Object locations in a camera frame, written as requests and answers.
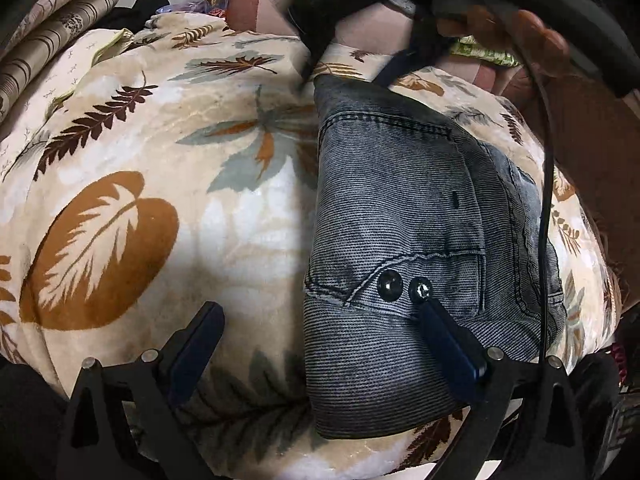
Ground blue denim pants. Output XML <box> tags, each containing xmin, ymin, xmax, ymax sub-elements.
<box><xmin>303</xmin><ymin>75</ymin><xmax>566</xmax><ymax>439</ymax></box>

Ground person's right hand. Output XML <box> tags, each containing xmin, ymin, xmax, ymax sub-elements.
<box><xmin>437</xmin><ymin>6</ymin><xmax>573</xmax><ymax>77</ymax></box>

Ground black garment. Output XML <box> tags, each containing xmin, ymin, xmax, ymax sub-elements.
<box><xmin>94</xmin><ymin>0</ymin><xmax>169</xmax><ymax>34</ymax></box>

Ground leaf patterned beige blanket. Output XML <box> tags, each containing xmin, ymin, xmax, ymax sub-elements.
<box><xmin>0</xmin><ymin>8</ymin><xmax>624</xmax><ymax>480</ymax></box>

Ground cream embroidered sheet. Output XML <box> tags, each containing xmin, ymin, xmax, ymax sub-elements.
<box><xmin>1</xmin><ymin>28</ymin><xmax>134</xmax><ymax>178</ymax></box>

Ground striped brown rolled mattress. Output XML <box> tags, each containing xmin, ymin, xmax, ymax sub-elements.
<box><xmin>1</xmin><ymin>0</ymin><xmax>118</xmax><ymax>120</ymax></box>

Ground pink maroon bolster cushion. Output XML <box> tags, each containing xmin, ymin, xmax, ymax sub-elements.
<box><xmin>226</xmin><ymin>0</ymin><xmax>498</xmax><ymax>91</ymax></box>

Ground green white patterned quilt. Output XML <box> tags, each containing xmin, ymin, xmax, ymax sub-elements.
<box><xmin>449</xmin><ymin>36</ymin><xmax>521</xmax><ymax>68</ymax></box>

